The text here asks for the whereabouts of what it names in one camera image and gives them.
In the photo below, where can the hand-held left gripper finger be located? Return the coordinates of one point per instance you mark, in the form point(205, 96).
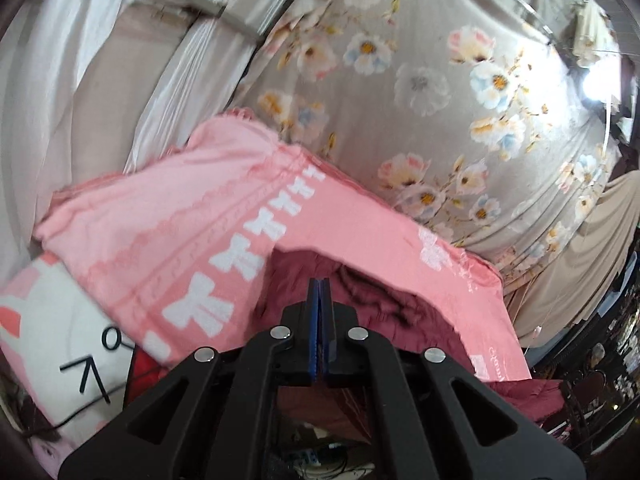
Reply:
point(314, 332)
point(325, 332)

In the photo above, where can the maroon puffer jacket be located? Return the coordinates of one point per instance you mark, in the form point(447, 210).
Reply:
point(400, 320)

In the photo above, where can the pink printed blanket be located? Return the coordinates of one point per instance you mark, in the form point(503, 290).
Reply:
point(210, 210)

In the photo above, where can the grey floral bed sheet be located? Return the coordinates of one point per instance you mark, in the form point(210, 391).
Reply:
point(425, 110)

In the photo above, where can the white pink cartoon cushion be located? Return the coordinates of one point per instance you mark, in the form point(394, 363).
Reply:
point(60, 350)

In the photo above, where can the beige cloth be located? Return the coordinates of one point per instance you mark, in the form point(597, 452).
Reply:
point(575, 260)

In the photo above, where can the grey curtain tie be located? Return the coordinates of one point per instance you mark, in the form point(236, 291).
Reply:
point(235, 20)

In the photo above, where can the white satin curtain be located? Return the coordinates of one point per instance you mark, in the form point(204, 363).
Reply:
point(100, 85)

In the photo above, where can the hanging white cloth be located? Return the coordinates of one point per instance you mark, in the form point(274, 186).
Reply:
point(594, 30)

